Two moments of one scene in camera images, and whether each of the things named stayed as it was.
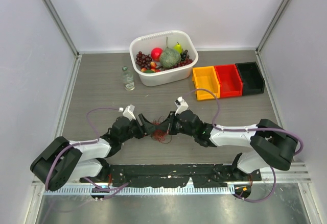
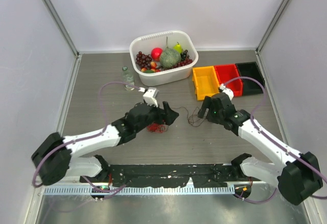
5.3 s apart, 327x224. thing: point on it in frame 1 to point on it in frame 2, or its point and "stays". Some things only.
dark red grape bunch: [143, 60] stays
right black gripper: [169, 122] to [207, 103]
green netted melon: [169, 58] stays
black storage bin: [253, 82] stays
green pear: [178, 48] stays
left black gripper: [146, 128] to [171, 114]
